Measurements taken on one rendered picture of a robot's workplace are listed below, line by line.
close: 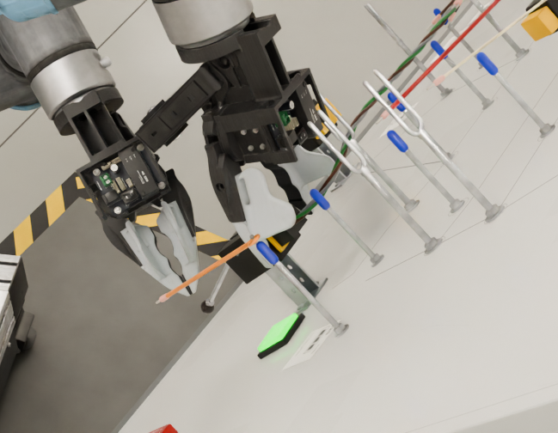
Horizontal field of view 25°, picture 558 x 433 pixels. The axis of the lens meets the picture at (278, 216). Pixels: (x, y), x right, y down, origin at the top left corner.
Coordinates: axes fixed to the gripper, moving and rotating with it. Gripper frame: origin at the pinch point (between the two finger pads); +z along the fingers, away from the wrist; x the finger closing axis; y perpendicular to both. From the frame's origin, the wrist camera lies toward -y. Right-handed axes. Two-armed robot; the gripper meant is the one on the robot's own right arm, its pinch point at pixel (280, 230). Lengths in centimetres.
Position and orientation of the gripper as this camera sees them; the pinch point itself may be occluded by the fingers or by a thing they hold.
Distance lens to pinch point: 113.3
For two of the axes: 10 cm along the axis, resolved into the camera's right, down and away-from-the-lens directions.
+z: 3.6, 8.3, 4.2
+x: 4.3, -5.5, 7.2
